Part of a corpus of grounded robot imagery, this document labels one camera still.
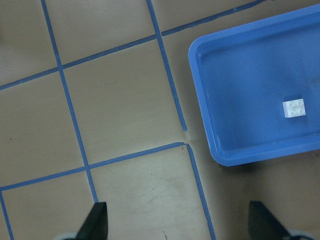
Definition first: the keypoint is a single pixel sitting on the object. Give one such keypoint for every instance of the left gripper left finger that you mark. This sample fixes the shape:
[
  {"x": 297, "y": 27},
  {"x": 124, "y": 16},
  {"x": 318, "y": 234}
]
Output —
[{"x": 95, "y": 226}]

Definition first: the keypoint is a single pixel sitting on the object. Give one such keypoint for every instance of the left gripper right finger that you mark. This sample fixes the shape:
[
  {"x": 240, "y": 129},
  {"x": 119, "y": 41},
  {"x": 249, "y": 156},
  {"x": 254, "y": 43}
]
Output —
[{"x": 263, "y": 225}]

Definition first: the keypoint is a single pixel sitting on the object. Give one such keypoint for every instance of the white block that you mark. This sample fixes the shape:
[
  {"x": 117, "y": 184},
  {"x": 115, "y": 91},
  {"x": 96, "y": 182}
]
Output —
[{"x": 294, "y": 108}]

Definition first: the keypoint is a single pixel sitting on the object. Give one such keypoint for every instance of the blue plastic tray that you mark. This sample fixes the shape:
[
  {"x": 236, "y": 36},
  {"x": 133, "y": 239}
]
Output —
[{"x": 242, "y": 76}]

